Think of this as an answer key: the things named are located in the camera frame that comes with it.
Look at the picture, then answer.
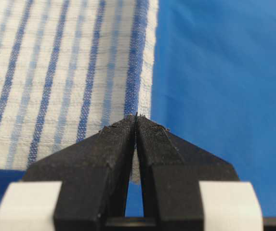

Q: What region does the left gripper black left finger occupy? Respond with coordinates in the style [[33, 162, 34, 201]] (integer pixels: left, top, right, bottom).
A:
[[0, 115, 137, 231]]

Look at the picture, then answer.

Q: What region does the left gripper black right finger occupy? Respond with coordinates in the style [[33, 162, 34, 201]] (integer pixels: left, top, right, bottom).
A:
[[135, 114, 265, 231]]

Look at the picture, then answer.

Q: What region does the blue table cloth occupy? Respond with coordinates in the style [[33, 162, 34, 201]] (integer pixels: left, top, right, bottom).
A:
[[0, 0, 276, 217]]

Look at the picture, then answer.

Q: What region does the blue striped white towel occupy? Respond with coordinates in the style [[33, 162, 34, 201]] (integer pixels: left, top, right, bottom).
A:
[[0, 0, 158, 170]]

